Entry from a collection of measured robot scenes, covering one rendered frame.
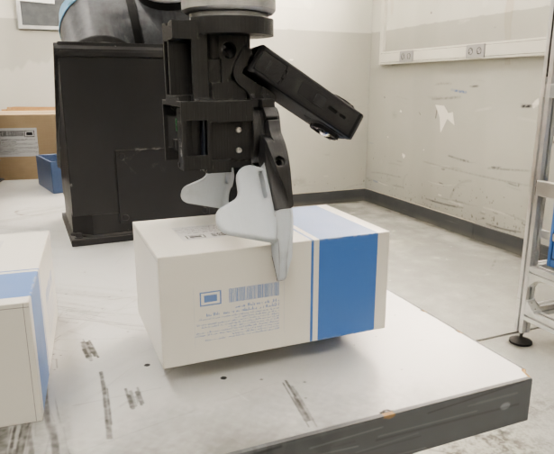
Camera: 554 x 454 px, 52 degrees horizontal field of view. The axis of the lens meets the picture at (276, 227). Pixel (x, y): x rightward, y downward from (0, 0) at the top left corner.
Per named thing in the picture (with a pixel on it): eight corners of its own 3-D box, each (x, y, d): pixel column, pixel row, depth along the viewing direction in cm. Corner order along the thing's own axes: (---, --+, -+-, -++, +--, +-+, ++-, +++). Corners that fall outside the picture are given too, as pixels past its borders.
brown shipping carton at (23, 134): (-28, 181, 138) (-37, 114, 134) (-8, 168, 159) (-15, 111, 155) (100, 177, 145) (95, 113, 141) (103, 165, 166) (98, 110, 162)
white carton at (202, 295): (324, 285, 61) (326, 204, 59) (385, 328, 51) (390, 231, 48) (138, 313, 54) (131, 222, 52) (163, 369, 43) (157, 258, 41)
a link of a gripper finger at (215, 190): (173, 218, 57) (182, 149, 50) (229, 213, 59) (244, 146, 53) (180, 241, 55) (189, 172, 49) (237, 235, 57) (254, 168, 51)
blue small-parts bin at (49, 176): (120, 177, 145) (118, 149, 143) (141, 185, 133) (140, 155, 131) (38, 184, 134) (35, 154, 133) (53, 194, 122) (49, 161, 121)
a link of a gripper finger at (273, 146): (260, 225, 45) (239, 131, 48) (280, 223, 46) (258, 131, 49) (278, 202, 41) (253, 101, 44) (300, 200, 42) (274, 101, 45)
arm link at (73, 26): (73, 93, 98) (64, 38, 104) (150, 80, 101) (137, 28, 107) (55, 40, 88) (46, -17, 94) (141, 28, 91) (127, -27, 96)
